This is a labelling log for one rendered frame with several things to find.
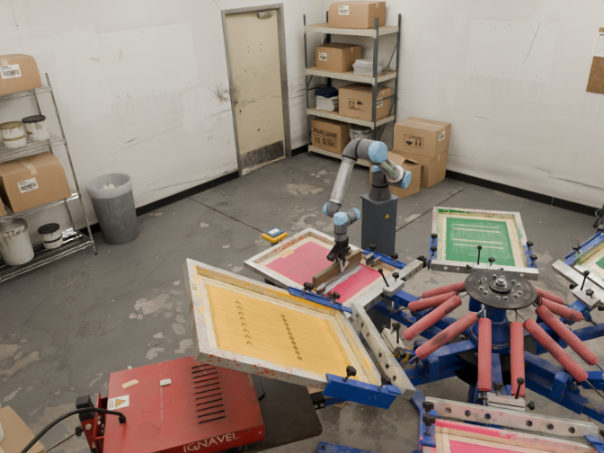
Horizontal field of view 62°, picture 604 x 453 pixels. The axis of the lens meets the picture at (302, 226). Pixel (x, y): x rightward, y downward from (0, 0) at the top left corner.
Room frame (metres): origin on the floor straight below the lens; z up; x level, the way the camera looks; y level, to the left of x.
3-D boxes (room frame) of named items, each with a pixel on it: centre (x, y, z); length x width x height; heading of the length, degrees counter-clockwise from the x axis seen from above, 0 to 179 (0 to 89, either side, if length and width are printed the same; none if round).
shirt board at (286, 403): (1.62, -0.20, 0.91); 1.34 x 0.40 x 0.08; 104
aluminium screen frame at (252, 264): (2.54, -0.12, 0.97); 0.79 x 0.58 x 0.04; 44
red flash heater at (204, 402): (1.43, 0.52, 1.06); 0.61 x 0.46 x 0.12; 104
